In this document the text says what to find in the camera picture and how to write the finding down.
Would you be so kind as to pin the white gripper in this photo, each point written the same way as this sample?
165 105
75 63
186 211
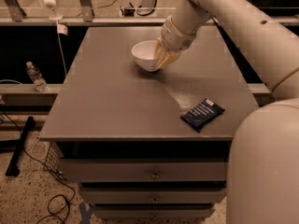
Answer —
174 36

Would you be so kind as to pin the white bowl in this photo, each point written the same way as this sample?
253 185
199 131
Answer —
145 57

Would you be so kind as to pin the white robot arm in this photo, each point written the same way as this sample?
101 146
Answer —
262 176

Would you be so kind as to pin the blue rxbar wrapper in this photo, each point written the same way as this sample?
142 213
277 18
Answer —
203 113

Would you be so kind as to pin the grey drawer cabinet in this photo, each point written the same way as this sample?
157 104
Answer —
118 131

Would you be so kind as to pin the clear plastic water bottle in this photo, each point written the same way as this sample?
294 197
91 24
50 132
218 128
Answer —
36 76

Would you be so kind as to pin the black bar on floor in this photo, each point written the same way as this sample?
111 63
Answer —
13 169

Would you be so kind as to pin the white lamp with cord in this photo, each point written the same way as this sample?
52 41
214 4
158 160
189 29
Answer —
61 29

